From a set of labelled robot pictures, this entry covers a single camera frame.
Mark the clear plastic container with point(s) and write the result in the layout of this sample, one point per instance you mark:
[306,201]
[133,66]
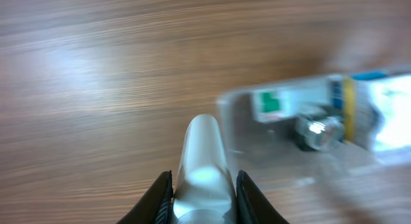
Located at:
[268,152]

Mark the blue VapoDrops box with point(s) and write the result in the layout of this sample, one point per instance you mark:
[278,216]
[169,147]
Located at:
[351,97]

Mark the green Zam-Buk box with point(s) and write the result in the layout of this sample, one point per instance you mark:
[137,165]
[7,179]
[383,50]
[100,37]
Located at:
[318,133]

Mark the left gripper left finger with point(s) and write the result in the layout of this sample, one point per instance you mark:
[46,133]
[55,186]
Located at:
[155,205]

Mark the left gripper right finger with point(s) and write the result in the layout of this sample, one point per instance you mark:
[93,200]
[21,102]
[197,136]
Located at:
[252,205]

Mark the white green medicine box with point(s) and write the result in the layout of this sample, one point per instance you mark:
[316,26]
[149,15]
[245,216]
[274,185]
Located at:
[277,103]

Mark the white spray bottle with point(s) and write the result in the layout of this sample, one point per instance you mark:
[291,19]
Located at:
[204,190]

